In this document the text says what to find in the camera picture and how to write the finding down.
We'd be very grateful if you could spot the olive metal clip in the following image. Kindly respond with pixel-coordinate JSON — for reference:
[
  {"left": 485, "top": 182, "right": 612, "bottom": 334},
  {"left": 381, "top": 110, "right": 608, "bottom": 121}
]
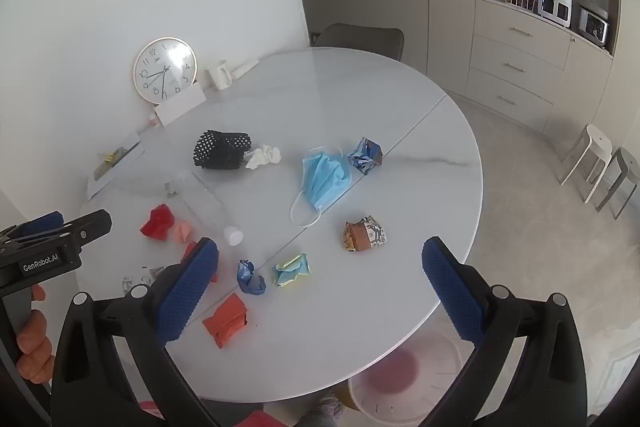
[{"left": 102, "top": 146, "right": 127, "bottom": 168}]

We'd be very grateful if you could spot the white paper roll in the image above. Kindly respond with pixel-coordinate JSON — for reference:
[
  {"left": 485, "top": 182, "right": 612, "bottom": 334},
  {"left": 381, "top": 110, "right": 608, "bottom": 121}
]
[{"left": 231, "top": 58, "right": 260, "bottom": 78}]

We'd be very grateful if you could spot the round white wall clock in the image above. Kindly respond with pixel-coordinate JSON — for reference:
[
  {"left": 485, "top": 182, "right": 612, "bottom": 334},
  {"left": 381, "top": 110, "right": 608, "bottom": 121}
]
[{"left": 132, "top": 37, "right": 198, "bottom": 104}]

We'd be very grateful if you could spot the clear plastic bottle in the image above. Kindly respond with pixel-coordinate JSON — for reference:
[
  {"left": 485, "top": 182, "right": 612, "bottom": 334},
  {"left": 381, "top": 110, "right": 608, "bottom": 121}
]
[{"left": 165, "top": 170, "right": 244, "bottom": 248}]

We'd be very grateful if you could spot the silver microwave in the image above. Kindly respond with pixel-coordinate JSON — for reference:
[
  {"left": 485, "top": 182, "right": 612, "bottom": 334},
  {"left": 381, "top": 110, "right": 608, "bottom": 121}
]
[{"left": 577, "top": 5, "right": 610, "bottom": 46}]

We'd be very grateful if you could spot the white mug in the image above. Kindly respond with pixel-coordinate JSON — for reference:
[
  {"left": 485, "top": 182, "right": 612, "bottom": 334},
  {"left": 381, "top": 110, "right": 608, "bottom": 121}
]
[{"left": 206, "top": 61, "right": 235, "bottom": 92}]

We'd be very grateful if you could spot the grey chair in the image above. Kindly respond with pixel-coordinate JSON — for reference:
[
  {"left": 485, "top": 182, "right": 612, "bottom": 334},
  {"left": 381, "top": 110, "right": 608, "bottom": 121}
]
[{"left": 315, "top": 23, "right": 405, "bottom": 62}]

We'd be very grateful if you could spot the white cardboard box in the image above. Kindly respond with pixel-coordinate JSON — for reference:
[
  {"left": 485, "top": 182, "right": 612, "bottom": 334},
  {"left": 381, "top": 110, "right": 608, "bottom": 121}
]
[{"left": 154, "top": 82, "right": 207, "bottom": 128}]

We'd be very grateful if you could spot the white plastic bin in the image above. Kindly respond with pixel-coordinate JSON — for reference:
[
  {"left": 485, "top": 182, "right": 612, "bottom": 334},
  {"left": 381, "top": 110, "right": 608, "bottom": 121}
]
[{"left": 347, "top": 329, "right": 481, "bottom": 425}]

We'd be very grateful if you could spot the person's left hand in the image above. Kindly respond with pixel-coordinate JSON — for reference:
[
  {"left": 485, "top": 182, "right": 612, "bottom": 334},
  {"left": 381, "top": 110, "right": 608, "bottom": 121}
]
[{"left": 15, "top": 284, "right": 56, "bottom": 385}]

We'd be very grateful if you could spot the purple fuzzy slipper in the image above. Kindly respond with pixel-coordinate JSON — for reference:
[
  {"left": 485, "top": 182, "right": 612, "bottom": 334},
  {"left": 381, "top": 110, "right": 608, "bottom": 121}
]
[{"left": 300, "top": 389, "right": 347, "bottom": 427}]

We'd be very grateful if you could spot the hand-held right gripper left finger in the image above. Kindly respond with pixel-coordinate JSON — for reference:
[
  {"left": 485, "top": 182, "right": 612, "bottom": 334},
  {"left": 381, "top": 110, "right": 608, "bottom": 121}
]
[{"left": 51, "top": 237, "right": 221, "bottom": 427}]

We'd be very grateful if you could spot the white tissue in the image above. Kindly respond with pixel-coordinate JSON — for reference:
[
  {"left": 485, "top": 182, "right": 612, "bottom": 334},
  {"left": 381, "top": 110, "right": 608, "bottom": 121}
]
[{"left": 245, "top": 145, "right": 282, "bottom": 170}]

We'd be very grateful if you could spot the blue face mask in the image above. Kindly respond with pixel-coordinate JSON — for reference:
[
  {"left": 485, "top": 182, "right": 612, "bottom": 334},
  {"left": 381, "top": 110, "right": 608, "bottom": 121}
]
[{"left": 290, "top": 147, "right": 353, "bottom": 228}]

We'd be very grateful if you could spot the white countertop oven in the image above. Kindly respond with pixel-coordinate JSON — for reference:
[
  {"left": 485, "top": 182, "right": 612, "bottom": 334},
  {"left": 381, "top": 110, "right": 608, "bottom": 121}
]
[{"left": 537, "top": 0, "right": 573, "bottom": 28}]

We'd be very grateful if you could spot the red paper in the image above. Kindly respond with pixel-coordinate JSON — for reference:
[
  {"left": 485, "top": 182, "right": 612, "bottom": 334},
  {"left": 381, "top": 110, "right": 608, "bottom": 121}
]
[{"left": 140, "top": 203, "right": 175, "bottom": 239}]

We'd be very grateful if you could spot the white tray with clips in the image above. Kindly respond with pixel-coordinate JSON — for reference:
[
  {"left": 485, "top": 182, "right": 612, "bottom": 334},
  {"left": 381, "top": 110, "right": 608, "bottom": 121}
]
[{"left": 86, "top": 130, "right": 146, "bottom": 202}]

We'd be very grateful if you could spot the blue snack wrapper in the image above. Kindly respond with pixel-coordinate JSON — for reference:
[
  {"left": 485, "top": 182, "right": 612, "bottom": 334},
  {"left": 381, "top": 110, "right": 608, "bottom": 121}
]
[{"left": 347, "top": 137, "right": 384, "bottom": 176}]

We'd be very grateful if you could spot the orange snack wrapper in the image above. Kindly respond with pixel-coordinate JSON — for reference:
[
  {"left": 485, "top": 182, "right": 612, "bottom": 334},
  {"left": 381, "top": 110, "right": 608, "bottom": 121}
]
[{"left": 343, "top": 216, "right": 388, "bottom": 253}]

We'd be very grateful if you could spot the silver foil wrapper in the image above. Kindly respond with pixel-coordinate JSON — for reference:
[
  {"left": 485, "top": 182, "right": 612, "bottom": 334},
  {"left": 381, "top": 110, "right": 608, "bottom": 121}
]
[{"left": 121, "top": 264, "right": 168, "bottom": 293}]

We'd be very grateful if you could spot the beige drawer cabinet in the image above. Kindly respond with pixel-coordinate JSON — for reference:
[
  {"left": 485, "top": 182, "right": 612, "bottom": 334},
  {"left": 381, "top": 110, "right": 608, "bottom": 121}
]
[{"left": 465, "top": 0, "right": 616, "bottom": 135}]

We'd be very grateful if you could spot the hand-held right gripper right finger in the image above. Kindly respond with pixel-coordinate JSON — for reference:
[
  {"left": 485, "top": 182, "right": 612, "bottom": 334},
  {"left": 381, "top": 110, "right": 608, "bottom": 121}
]
[{"left": 421, "top": 236, "right": 588, "bottom": 427}]

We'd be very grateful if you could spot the pink paper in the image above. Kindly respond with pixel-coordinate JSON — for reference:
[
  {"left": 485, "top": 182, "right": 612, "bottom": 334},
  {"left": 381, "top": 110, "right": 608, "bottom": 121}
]
[{"left": 170, "top": 220, "right": 195, "bottom": 244}]

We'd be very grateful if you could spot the grey stool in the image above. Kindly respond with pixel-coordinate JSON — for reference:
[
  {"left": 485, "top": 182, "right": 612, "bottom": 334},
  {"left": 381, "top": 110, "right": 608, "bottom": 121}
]
[{"left": 595, "top": 147, "right": 640, "bottom": 220}]

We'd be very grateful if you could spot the white stool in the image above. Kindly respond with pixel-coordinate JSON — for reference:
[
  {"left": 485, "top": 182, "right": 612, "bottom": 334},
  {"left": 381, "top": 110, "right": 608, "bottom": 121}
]
[{"left": 557, "top": 124, "right": 613, "bottom": 204}]

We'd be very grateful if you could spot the black foam net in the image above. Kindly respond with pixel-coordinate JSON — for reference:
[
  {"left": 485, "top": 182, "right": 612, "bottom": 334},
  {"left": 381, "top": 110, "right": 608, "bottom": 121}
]
[{"left": 193, "top": 130, "right": 253, "bottom": 171}]

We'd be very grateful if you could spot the orange red packet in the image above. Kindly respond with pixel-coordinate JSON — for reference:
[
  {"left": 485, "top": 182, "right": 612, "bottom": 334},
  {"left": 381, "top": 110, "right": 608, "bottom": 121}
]
[{"left": 202, "top": 293, "right": 250, "bottom": 349}]

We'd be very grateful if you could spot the yellow blue wrapper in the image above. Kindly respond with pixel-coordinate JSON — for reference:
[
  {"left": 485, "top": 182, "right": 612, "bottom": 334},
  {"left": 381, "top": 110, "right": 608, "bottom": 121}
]
[{"left": 271, "top": 253, "right": 311, "bottom": 289}]

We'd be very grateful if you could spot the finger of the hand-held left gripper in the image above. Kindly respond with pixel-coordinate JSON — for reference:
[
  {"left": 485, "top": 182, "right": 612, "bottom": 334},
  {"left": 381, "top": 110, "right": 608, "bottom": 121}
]
[
  {"left": 52, "top": 209, "right": 113, "bottom": 251},
  {"left": 0, "top": 211, "right": 65, "bottom": 251}
]

